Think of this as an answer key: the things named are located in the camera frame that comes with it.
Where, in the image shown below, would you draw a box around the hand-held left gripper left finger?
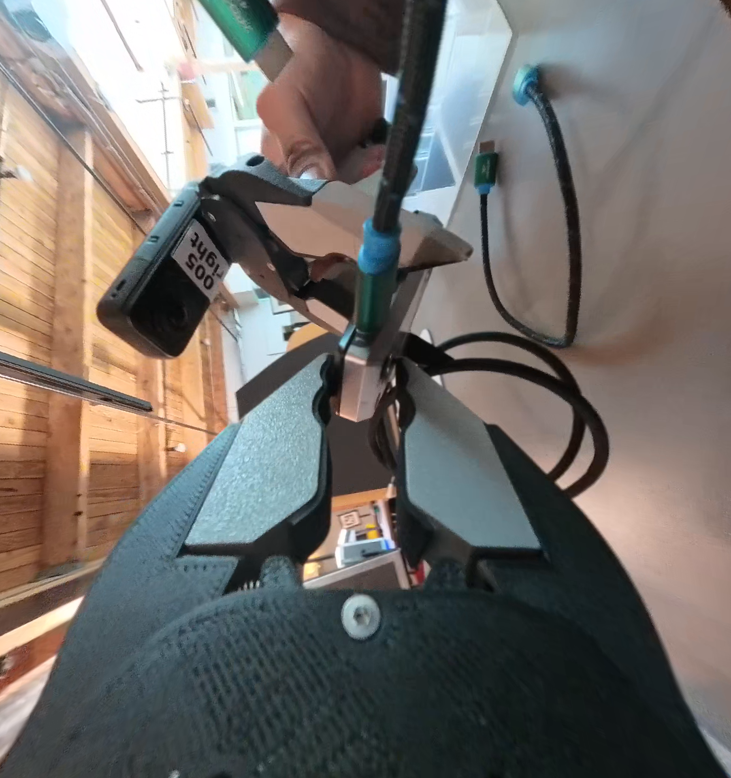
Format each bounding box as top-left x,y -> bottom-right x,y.
182,355 -> 336,563

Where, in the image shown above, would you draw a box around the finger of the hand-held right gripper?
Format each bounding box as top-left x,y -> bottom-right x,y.
291,267 -> 434,374
253,175 -> 474,269

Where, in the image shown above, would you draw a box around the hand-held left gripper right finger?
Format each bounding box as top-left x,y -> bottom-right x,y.
396,359 -> 546,569

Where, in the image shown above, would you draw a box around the braided hdmi cable green plugs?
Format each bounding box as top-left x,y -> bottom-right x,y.
475,64 -> 583,348
195,0 -> 450,350

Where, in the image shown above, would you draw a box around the person's right hand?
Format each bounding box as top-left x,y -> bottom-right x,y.
259,0 -> 411,182

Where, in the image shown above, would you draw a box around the white and blue device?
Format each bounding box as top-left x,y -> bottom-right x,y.
334,528 -> 398,569

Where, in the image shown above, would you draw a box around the clear plastic box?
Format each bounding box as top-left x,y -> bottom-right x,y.
396,0 -> 517,198

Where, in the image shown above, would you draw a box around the black switch lead cable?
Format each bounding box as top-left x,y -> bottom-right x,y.
368,331 -> 609,499

